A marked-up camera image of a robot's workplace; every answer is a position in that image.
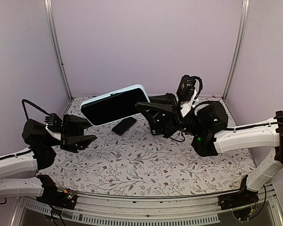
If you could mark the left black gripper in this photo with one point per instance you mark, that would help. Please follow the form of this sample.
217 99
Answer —
72 133

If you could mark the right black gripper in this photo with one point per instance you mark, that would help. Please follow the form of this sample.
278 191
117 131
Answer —
163 115

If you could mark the light blue phone case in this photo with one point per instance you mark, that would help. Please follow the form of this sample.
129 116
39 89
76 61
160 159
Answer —
114 106

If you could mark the black phone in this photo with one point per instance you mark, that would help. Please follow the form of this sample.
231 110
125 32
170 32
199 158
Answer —
124 126

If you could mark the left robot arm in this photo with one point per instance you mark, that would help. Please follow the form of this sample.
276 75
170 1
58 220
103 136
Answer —
41 138

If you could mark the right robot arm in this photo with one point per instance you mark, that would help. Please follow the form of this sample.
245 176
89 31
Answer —
207 122

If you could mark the floral patterned table mat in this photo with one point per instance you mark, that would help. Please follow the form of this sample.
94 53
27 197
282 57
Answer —
138 163

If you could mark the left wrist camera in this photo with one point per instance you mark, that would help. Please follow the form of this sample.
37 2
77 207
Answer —
53 122

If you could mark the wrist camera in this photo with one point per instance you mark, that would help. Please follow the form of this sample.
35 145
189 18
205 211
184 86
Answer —
186 88
53 122

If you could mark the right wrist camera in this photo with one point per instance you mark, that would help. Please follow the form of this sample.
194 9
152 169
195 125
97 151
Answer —
186 88

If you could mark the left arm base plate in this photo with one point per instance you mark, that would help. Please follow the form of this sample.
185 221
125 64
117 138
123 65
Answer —
62 199

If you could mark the front aluminium rail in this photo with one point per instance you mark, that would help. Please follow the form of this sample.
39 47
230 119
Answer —
195 210

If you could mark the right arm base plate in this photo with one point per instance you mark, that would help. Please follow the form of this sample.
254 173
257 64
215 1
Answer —
237 199

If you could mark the left aluminium frame post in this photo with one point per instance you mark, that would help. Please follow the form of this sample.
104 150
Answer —
56 47

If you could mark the aluminium frame post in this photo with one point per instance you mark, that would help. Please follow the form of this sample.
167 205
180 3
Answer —
237 49
56 47

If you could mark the right aluminium frame post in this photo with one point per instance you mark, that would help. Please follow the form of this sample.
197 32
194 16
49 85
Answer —
237 49

